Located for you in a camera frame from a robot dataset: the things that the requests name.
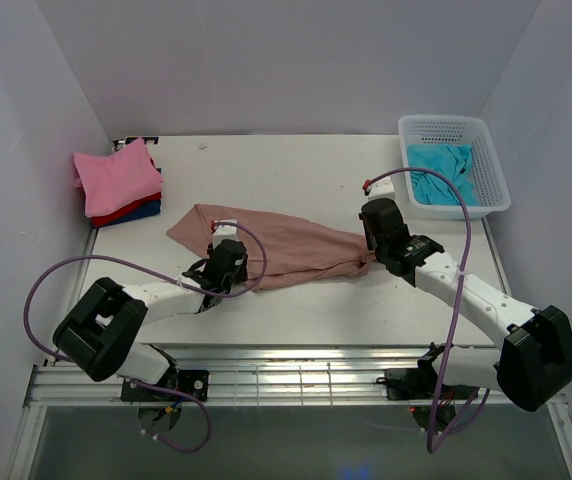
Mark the dusty pink t shirt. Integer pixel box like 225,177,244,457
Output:
167,204,374,290

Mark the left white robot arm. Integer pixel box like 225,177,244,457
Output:
53,239,247,400

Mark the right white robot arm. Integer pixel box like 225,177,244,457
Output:
360,198,572,412

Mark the folded blue t shirt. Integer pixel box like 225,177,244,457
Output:
93,167,165,229

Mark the turquoise t shirt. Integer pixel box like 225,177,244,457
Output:
406,144,479,207

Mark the white plastic basket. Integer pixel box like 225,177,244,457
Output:
398,114,511,219

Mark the folded red t shirt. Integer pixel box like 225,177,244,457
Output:
90,192,162,229

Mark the folded pink t shirt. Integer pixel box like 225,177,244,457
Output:
73,138,163,218

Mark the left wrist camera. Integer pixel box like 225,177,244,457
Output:
211,219,238,245

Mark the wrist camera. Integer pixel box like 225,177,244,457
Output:
211,219,238,245
362,176,395,201

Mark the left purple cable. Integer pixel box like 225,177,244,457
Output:
23,219,268,455

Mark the purple cable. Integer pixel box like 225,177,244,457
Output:
365,168,492,455
23,219,268,455

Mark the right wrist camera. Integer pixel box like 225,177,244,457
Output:
362,176,395,201

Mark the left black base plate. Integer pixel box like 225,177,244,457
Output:
120,369,209,403

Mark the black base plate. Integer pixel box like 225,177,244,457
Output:
120,369,209,403
382,368,476,401

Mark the aluminium frame rail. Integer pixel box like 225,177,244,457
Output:
23,344,567,409

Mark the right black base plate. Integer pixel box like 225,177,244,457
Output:
382,368,476,401

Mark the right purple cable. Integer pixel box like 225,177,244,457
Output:
365,168,492,455

